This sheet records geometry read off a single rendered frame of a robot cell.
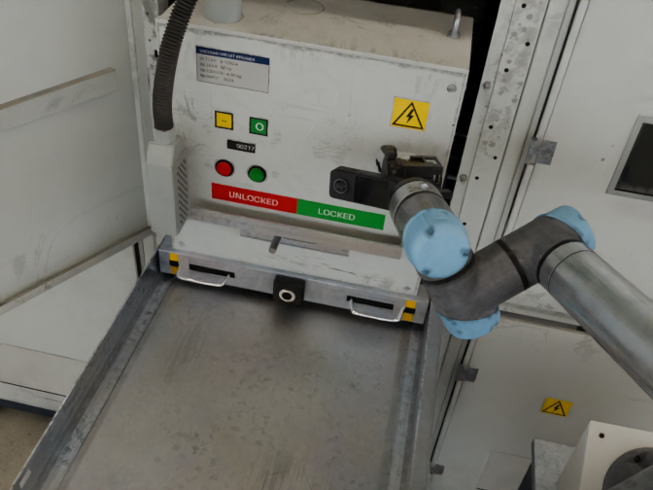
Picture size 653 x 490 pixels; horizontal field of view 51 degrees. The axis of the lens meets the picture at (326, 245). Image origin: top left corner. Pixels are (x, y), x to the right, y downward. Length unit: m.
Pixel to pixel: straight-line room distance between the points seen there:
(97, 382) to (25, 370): 0.90
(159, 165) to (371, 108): 0.35
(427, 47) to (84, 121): 0.64
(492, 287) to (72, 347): 1.34
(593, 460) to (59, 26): 1.13
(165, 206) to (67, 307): 0.74
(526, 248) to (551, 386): 0.82
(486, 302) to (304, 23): 0.54
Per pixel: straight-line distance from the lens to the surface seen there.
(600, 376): 1.68
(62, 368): 2.09
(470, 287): 0.89
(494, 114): 1.27
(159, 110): 1.11
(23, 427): 2.34
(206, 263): 1.39
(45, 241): 1.45
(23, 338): 2.06
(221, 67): 1.15
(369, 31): 1.17
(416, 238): 0.82
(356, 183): 1.00
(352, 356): 1.32
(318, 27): 1.16
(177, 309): 1.39
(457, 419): 1.81
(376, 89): 1.10
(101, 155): 1.43
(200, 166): 1.26
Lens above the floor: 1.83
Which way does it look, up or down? 40 degrees down
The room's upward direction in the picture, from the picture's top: 6 degrees clockwise
